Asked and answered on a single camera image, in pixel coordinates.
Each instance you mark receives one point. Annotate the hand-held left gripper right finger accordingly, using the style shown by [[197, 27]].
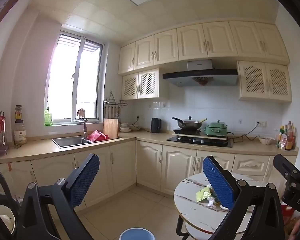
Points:
[[218, 182]]

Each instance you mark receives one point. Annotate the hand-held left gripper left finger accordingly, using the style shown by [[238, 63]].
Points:
[[86, 180]]

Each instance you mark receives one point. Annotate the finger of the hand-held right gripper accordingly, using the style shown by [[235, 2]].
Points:
[[285, 165]]

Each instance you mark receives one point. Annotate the blue plastic bucket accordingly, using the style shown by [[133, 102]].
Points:
[[137, 235]]

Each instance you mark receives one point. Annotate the person's right hand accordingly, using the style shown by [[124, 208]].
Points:
[[296, 228]]

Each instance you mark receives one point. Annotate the dark green snack wrapper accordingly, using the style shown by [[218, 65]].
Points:
[[213, 194]]

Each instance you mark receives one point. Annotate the red printed snack bag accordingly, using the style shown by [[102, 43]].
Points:
[[288, 211]]

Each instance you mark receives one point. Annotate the pale green snack packet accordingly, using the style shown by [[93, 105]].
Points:
[[202, 194]]

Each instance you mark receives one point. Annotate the cluster of condiment bottles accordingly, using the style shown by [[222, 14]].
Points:
[[287, 137]]

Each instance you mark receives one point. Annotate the round marble table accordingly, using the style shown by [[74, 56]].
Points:
[[197, 212]]

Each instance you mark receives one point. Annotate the steel kitchen sink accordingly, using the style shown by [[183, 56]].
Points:
[[70, 141]]

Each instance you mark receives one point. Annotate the red plastic dish basket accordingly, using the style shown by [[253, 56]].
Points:
[[97, 136]]

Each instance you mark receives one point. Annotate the black gas stove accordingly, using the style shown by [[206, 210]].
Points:
[[197, 142]]

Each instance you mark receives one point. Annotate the steel kitchen faucet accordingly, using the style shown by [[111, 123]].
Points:
[[84, 127]]

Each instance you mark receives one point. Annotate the green electric cooker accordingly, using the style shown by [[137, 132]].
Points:
[[216, 128]]

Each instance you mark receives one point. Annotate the wooden cutting board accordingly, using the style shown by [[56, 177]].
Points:
[[110, 128]]

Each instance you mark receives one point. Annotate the black induction cooker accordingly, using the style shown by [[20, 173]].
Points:
[[187, 131]]

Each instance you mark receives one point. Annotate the cream kitchen base cabinet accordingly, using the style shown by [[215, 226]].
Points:
[[150, 167]]

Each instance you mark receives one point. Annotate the stack of white bowls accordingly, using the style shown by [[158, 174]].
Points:
[[125, 127]]

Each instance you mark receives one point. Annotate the black wok with lid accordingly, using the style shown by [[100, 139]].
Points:
[[188, 123]]

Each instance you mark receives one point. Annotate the green plastic bottle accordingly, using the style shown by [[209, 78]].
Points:
[[48, 118]]

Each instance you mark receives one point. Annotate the cream lattice door cabinet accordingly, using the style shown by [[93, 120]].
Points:
[[145, 85], [265, 81]]

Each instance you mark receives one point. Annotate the black electric kettle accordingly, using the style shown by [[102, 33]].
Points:
[[155, 126]]

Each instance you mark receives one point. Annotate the white round object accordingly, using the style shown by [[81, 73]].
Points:
[[3, 221]]

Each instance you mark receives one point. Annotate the brown sauce bottle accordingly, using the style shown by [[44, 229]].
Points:
[[18, 113]]

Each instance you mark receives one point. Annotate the sliding glass window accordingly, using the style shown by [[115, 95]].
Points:
[[70, 80]]

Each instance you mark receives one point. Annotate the black range hood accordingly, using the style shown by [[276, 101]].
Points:
[[202, 78]]

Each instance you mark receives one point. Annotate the wall utensil hanging rack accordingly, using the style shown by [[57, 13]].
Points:
[[115, 103]]

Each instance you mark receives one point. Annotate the black curved frame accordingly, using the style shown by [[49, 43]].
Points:
[[0, 198]]

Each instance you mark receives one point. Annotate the white wall switch panel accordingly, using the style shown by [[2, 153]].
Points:
[[158, 104]]

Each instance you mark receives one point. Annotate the cream upper wall cabinet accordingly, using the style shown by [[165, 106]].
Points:
[[202, 42]]

